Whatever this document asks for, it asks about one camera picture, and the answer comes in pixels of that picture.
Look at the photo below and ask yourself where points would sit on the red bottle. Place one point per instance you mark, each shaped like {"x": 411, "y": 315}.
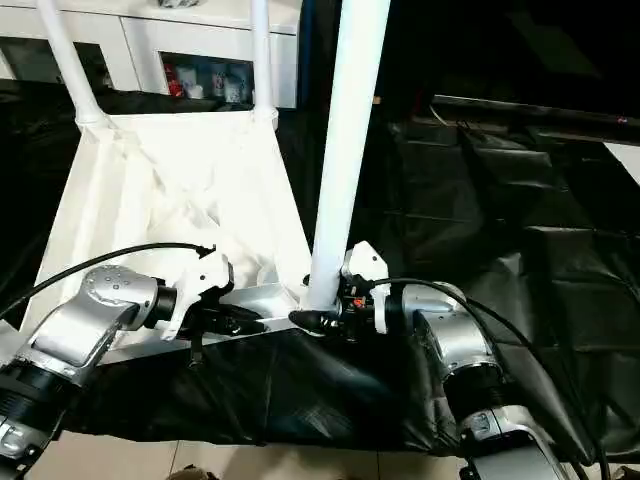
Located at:
{"x": 175, "y": 85}

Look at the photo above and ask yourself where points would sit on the grey black toy figure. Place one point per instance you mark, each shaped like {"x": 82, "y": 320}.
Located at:
{"x": 177, "y": 2}

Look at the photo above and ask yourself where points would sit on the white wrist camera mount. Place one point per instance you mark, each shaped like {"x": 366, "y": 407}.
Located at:
{"x": 365, "y": 265}
{"x": 200, "y": 280}

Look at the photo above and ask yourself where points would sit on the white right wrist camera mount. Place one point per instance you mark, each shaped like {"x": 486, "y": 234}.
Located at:
{"x": 365, "y": 265}

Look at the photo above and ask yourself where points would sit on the white plastic table top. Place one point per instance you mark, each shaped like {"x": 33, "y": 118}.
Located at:
{"x": 175, "y": 175}

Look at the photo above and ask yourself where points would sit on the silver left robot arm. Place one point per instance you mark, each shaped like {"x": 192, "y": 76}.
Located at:
{"x": 100, "y": 310}

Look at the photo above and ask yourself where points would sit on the white cabinet with glass doors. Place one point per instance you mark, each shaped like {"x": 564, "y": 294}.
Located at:
{"x": 150, "y": 35}

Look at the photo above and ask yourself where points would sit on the white paper sheet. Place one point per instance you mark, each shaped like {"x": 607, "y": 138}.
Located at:
{"x": 625, "y": 156}

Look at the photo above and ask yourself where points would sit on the black flat board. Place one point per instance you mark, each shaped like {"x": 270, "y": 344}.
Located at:
{"x": 540, "y": 112}

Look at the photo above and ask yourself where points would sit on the small white jar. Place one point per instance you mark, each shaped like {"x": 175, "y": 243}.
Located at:
{"x": 195, "y": 92}
{"x": 233, "y": 90}

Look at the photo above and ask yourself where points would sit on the black mat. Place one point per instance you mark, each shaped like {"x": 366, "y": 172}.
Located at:
{"x": 375, "y": 390}

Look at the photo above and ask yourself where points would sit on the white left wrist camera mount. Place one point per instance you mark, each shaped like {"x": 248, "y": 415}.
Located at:
{"x": 200, "y": 280}

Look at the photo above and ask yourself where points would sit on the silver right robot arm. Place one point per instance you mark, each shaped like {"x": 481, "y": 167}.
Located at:
{"x": 465, "y": 340}

